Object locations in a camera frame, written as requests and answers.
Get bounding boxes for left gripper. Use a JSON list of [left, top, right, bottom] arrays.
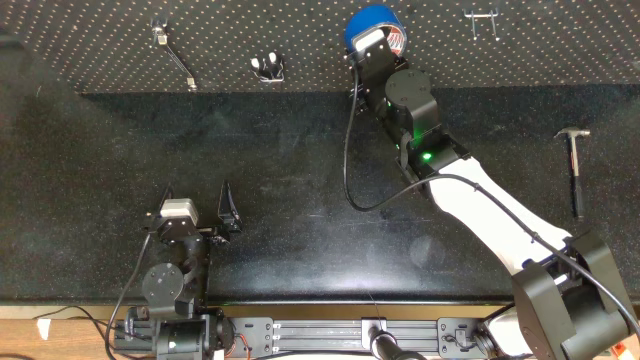
[[145, 179, 244, 246]]

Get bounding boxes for wrench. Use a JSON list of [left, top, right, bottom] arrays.
[[151, 24, 199, 93]]

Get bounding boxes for black and white pliers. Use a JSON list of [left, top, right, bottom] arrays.
[[249, 50, 285, 81]]

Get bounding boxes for roll of blue tape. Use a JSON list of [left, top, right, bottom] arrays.
[[343, 4, 409, 57]]

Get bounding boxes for black pegboard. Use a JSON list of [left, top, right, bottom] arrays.
[[0, 0, 640, 95]]

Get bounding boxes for hammer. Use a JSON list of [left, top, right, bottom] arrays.
[[553, 126, 592, 221]]

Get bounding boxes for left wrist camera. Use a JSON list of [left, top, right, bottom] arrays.
[[159, 198, 200, 226]]

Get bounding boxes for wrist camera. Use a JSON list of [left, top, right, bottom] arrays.
[[159, 198, 200, 226], [353, 28, 386, 54]]

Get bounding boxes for black cable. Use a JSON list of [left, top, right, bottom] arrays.
[[104, 232, 154, 360], [342, 67, 481, 214]]

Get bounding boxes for thin black wire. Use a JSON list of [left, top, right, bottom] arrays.
[[29, 304, 114, 334]]

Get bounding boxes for mounting rail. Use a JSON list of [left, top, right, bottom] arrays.
[[112, 304, 504, 360]]

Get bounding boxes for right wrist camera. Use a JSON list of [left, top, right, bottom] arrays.
[[353, 28, 386, 54]]

